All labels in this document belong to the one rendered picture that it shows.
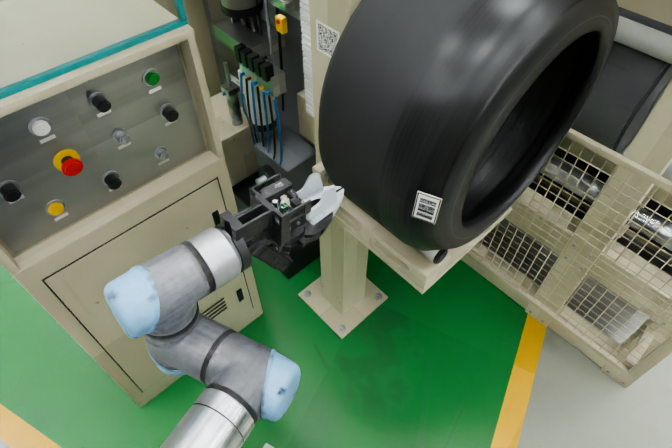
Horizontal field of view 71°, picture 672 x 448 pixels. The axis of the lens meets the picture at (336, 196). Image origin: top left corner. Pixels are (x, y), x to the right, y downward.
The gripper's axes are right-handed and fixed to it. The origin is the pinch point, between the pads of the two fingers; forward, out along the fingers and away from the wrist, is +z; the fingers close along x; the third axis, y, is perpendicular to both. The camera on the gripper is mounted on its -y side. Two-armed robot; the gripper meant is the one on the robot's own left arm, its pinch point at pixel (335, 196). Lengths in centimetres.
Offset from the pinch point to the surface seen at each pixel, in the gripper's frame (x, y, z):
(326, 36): 34.9, 4.5, 29.1
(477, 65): -8.1, 21.5, 16.6
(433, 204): -11.6, 1.0, 10.1
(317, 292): 43, -117, 43
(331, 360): 17, -119, 28
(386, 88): 2.3, 14.5, 11.0
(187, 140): 56, -25, 3
